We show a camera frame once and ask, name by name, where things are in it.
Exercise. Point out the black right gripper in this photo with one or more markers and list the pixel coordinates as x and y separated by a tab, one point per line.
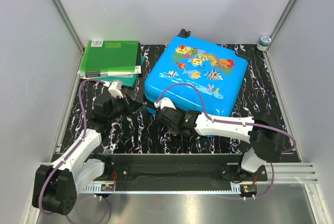
174	132

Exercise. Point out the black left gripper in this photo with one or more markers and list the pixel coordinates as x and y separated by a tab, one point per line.
131	106

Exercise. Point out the blue suitcase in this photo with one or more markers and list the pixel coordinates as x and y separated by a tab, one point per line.
197	76

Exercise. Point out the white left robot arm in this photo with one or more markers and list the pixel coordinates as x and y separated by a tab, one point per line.
57	184

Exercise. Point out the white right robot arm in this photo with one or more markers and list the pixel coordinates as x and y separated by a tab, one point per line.
266	142

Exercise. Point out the green plastic folder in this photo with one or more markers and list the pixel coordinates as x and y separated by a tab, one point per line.
110	56

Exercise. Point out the blue capped bottle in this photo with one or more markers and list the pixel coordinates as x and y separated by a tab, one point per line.
263	43

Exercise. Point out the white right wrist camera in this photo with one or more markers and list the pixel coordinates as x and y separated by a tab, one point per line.
164	102

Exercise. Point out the aluminium frame rail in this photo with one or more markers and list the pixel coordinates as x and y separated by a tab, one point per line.
69	25

